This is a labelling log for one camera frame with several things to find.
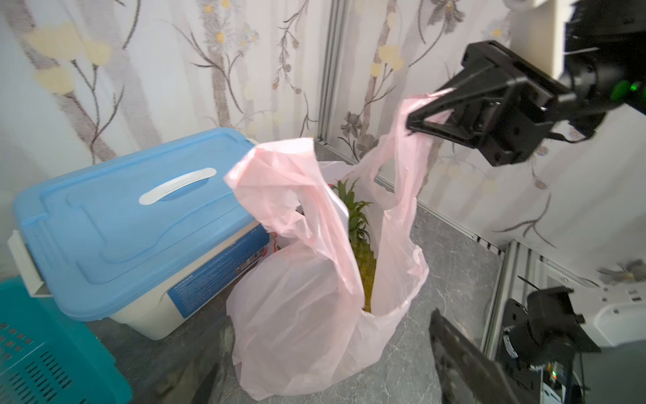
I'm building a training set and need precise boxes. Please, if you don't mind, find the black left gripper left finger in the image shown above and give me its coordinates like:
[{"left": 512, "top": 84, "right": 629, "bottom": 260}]
[{"left": 191, "top": 364, "right": 222, "bottom": 404}]

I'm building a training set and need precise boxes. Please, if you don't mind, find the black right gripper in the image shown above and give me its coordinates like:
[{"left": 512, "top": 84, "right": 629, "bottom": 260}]
[{"left": 405, "top": 1, "right": 645, "bottom": 166}]

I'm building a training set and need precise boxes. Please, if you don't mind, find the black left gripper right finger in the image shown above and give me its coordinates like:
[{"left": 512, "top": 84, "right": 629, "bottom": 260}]
[{"left": 429, "top": 309, "right": 538, "bottom": 403}]

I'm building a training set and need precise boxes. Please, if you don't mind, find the pink plastic bag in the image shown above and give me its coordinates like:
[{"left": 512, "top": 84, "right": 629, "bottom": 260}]
[{"left": 225, "top": 93, "right": 439, "bottom": 400}]

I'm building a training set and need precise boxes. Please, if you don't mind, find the teal plastic basket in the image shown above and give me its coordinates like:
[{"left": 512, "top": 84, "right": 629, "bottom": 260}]
[{"left": 1, "top": 278, "right": 133, "bottom": 404}]

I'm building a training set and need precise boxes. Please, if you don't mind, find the blue lidded storage box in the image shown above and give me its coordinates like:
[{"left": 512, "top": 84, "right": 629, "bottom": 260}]
[{"left": 8, "top": 129, "right": 270, "bottom": 340}]

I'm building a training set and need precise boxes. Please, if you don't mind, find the aluminium mounting rail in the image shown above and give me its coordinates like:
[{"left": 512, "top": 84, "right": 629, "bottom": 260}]
[{"left": 481, "top": 241, "right": 602, "bottom": 404}]

